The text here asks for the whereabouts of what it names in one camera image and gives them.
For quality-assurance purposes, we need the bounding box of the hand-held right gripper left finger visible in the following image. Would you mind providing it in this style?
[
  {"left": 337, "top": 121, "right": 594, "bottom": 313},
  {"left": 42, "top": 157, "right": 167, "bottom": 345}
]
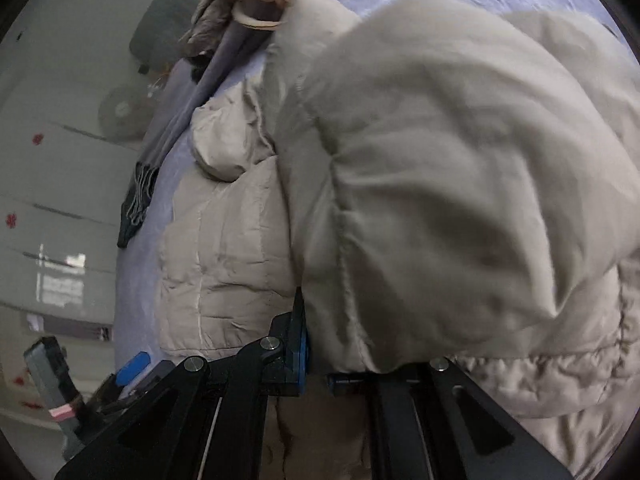
[{"left": 54, "top": 286, "right": 311, "bottom": 480}]

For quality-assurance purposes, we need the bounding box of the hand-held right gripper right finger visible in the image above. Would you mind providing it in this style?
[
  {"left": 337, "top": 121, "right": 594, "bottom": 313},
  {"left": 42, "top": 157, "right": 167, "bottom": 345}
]
[{"left": 326, "top": 357, "right": 576, "bottom": 480}]

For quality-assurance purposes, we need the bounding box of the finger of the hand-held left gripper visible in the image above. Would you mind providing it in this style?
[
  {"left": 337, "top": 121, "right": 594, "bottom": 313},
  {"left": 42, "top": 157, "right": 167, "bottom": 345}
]
[
  {"left": 102, "top": 360, "right": 176, "bottom": 415},
  {"left": 114, "top": 352, "right": 152, "bottom": 387}
]

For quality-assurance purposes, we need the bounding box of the beige puffer jacket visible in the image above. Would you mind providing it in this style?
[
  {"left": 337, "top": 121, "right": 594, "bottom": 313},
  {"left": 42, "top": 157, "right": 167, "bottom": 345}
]
[{"left": 159, "top": 0, "right": 640, "bottom": 480}]

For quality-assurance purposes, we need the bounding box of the purple fuzzy blanket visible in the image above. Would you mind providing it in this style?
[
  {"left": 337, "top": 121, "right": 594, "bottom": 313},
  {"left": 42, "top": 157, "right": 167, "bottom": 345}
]
[{"left": 114, "top": 0, "right": 632, "bottom": 376}]

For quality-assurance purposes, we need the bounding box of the dark fringed scarf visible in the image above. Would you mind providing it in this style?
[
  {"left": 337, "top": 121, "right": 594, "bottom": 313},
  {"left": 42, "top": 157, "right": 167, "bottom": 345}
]
[{"left": 117, "top": 162, "right": 162, "bottom": 250}]

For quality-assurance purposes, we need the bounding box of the white floor fan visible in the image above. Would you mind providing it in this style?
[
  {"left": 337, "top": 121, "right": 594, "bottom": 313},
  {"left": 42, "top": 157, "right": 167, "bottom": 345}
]
[{"left": 97, "top": 85, "right": 157, "bottom": 142}]

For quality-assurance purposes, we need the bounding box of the lavender grey garment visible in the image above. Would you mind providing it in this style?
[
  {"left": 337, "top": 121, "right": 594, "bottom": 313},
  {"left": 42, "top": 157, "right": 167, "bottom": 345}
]
[{"left": 141, "top": 0, "right": 283, "bottom": 166}]

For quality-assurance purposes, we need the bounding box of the grey cushion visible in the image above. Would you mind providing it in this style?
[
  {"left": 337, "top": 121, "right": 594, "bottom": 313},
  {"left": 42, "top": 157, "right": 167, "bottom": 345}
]
[{"left": 128, "top": 0, "right": 222, "bottom": 69}]

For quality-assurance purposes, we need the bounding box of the grey-brown fuzzy garment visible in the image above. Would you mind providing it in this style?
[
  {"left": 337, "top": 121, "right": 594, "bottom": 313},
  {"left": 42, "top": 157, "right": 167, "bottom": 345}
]
[{"left": 179, "top": 0, "right": 242, "bottom": 58}]

